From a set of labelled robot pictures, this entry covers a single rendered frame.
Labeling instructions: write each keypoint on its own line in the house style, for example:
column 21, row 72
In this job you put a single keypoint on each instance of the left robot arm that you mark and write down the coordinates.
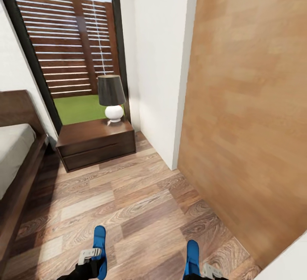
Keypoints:
column 86, row 268

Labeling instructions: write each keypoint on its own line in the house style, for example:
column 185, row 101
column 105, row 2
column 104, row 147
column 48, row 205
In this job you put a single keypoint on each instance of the nightstand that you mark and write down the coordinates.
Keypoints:
column 85, row 144

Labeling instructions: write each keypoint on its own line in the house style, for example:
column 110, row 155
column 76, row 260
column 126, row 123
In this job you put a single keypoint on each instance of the sliding door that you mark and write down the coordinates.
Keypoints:
column 243, row 142

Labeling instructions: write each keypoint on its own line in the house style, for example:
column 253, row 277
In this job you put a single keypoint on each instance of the table lamp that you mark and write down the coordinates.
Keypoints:
column 111, row 95

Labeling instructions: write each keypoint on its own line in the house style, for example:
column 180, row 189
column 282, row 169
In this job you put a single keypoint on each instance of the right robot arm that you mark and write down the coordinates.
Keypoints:
column 210, row 273

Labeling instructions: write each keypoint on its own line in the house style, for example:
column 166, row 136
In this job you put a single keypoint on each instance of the sandal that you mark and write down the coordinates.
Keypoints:
column 99, row 242
column 192, row 259

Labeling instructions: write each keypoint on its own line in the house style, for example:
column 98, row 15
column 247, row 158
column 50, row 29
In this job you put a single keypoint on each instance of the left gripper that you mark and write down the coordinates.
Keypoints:
column 89, row 270

